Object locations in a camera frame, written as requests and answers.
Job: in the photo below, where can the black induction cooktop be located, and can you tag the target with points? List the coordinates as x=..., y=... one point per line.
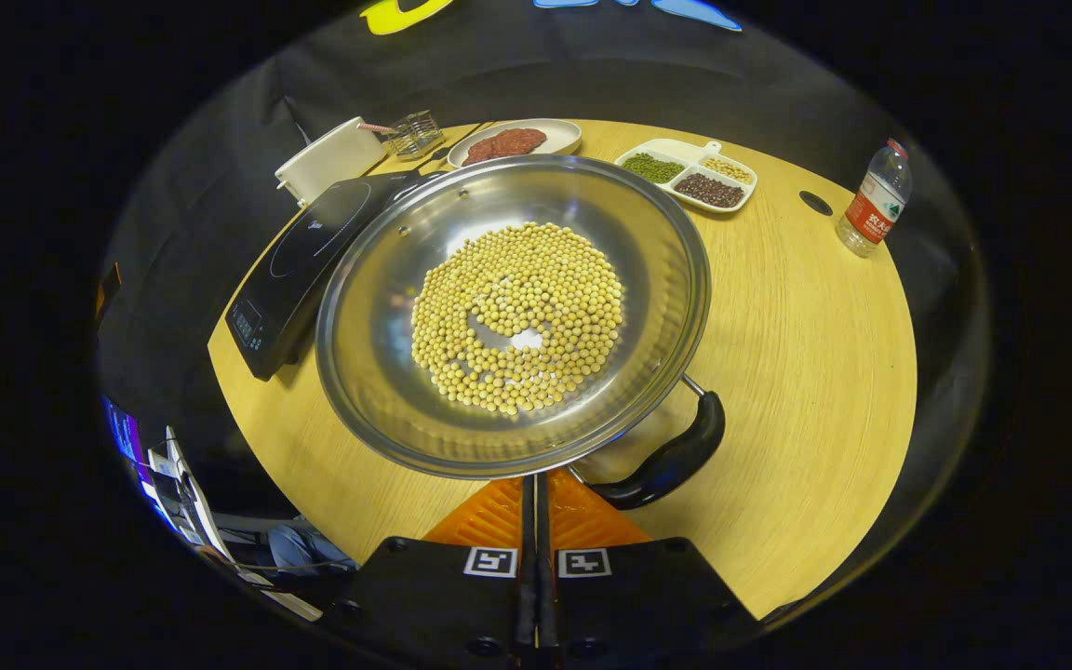
x=294, y=270

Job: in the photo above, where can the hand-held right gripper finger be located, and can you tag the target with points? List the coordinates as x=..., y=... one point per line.
x=544, y=596
x=528, y=596

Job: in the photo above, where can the white angular object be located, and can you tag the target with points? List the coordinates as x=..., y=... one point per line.
x=187, y=493

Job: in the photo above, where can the pile of soybeans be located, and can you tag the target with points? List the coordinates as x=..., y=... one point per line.
x=555, y=307

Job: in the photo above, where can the white round plate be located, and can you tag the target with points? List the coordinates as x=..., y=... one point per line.
x=559, y=135

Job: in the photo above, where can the red striped straw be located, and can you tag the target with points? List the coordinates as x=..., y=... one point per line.
x=374, y=127

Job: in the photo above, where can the white toaster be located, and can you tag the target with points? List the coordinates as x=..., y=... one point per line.
x=327, y=163

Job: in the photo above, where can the dark red beans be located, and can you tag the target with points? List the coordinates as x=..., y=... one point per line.
x=708, y=190

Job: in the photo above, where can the small yellow bean portion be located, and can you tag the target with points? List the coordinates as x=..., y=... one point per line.
x=728, y=169

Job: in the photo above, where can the white divided dish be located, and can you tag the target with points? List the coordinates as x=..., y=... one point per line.
x=685, y=151

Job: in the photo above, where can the clear plastic water bottle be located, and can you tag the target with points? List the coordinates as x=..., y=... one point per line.
x=876, y=205

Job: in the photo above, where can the brown meat slice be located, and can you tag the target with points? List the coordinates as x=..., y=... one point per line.
x=522, y=141
x=485, y=151

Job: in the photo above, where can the lit computer screen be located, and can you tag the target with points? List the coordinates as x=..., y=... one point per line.
x=124, y=433

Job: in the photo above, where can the green mung beans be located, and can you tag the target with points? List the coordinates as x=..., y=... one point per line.
x=653, y=168

